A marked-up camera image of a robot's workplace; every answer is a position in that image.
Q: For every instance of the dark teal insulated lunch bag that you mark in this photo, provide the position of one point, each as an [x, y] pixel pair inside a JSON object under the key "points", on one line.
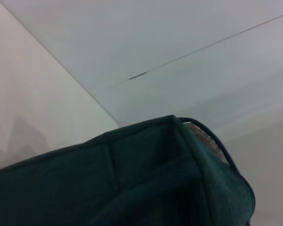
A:
{"points": [[108, 183]]}

